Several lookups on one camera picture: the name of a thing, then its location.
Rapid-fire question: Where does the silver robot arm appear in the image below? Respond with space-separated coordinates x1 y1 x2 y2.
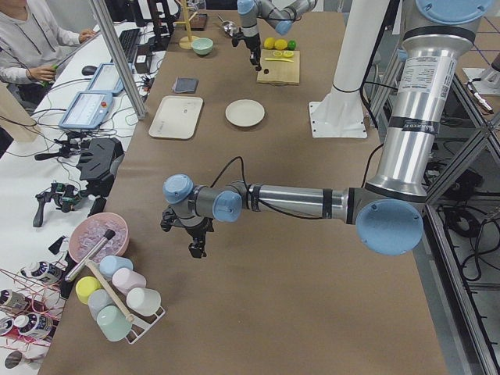
160 1 499 259
232 0 317 72

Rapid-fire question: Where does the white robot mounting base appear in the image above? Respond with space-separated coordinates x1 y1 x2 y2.
309 0 390 138

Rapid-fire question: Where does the wooden mug tree stand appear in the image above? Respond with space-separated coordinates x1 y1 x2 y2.
174 0 200 50

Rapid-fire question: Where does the green lime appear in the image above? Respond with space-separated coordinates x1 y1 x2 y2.
287 40 297 51

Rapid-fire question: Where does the pink cup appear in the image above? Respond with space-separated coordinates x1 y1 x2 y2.
112 267 147 295

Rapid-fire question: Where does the black controller stand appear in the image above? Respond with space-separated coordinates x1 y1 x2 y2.
77 137 124 205

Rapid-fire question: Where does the upper yellow lemon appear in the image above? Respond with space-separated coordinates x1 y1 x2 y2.
273 39 288 51

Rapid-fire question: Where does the blue cup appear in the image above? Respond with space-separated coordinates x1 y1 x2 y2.
98 255 134 279

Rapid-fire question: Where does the mint green cup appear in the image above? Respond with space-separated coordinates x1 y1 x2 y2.
96 305 132 342

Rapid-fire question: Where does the black keyboard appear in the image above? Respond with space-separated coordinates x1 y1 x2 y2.
119 28 141 63

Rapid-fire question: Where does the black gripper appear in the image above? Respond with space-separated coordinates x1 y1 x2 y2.
181 217 213 258
244 34 262 72

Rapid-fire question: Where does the mint green bowl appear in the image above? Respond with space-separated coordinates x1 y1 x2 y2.
191 37 214 56

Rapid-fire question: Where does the bamboo cutting board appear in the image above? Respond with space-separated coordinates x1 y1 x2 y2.
257 49 300 85

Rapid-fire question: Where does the yellow cup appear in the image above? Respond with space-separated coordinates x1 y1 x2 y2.
75 276 102 305

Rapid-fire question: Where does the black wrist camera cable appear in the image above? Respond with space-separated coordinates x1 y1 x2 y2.
209 155 325 220

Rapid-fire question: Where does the yellow lemon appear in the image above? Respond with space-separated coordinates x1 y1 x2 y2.
263 37 276 49
273 39 288 51

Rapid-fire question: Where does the white cup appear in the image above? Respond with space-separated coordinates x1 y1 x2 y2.
126 287 161 316

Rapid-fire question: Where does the cream rabbit tray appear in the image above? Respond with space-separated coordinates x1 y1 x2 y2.
148 95 203 140

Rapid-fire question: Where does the near teach pendant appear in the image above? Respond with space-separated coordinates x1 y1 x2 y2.
59 91 113 130

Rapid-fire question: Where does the grey folded cloth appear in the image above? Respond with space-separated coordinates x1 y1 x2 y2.
172 77 198 94

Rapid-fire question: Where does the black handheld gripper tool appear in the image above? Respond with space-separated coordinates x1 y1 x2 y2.
33 182 84 227

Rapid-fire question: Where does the lower yellow lemon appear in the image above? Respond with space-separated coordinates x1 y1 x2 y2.
263 37 276 49

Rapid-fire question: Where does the teach pendant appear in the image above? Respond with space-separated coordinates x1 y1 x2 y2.
59 91 113 130
87 62 123 95

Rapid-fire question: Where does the white cup rack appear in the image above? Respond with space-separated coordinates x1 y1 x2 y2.
125 306 167 345

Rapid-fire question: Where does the yellow plastic knife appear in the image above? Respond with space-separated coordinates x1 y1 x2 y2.
264 58 294 63

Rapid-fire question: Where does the pink bowl with ice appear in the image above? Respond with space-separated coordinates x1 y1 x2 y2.
69 212 130 263

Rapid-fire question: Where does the aluminium frame post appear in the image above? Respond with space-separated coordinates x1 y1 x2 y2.
88 0 146 120

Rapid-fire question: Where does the cream round plate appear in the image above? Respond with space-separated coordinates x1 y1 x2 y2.
225 99 266 127

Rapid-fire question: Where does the silver metal scoop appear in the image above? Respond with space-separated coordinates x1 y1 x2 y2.
217 14 239 38

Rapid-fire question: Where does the grey cup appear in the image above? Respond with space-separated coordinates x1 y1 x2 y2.
87 289 114 320

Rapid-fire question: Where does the metal scoop in ice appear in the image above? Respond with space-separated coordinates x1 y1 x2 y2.
64 229 116 283

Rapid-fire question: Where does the far teach pendant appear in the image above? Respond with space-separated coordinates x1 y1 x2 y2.
87 62 123 95

